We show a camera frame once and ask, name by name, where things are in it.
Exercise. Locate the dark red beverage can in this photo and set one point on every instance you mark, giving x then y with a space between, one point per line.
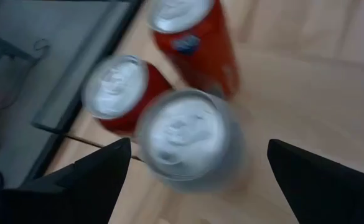
116 87

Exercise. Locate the silver beverage can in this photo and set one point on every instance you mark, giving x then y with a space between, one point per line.
184 137

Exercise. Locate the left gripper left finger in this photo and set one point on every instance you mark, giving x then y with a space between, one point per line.
76 193

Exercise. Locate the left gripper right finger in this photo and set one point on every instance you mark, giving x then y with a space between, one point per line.
331 193

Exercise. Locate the red can with blue logo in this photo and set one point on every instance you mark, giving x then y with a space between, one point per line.
200 56

